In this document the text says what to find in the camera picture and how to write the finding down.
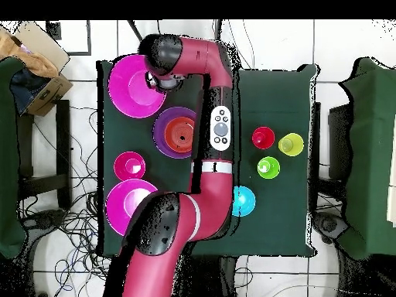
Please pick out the orange bowl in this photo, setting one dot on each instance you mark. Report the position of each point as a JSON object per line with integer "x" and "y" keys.
{"x": 179, "y": 136}

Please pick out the purple bowl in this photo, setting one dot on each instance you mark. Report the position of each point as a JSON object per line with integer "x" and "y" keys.
{"x": 158, "y": 136}

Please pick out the large pink bowl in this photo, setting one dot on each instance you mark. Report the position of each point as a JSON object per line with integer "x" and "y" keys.
{"x": 123, "y": 92}
{"x": 116, "y": 210}

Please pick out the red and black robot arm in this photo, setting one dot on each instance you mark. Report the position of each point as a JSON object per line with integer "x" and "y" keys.
{"x": 213, "y": 198}

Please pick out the small blue bowl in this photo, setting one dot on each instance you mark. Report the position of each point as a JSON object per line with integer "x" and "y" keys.
{"x": 246, "y": 201}

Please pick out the red cup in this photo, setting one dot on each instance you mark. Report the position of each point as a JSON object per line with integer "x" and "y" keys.
{"x": 263, "y": 137}

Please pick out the green cup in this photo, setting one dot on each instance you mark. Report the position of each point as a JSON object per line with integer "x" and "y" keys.
{"x": 272, "y": 170}

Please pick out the crimson bowl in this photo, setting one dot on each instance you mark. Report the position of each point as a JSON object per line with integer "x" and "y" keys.
{"x": 122, "y": 168}

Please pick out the yellow cup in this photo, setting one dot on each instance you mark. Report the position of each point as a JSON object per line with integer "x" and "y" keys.
{"x": 296, "y": 145}

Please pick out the dark green tablecloth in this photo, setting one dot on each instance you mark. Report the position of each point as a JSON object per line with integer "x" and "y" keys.
{"x": 272, "y": 92}

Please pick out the black tripod leg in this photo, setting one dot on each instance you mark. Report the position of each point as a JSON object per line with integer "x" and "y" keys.
{"x": 134, "y": 29}
{"x": 218, "y": 27}

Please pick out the black rounded floor base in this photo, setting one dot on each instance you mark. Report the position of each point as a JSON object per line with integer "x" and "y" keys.
{"x": 46, "y": 218}

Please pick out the cardboard box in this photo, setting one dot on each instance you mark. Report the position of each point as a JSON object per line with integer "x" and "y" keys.
{"x": 46, "y": 92}

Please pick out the green side table cloth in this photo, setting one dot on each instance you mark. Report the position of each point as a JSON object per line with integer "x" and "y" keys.
{"x": 9, "y": 154}
{"x": 371, "y": 154}

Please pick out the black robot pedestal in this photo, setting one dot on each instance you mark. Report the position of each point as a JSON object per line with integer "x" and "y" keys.
{"x": 210, "y": 278}

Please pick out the black stool frame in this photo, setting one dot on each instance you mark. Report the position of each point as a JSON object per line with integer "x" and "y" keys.
{"x": 63, "y": 139}

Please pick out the black square frame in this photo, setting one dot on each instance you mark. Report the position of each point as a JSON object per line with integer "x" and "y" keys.
{"x": 88, "y": 37}

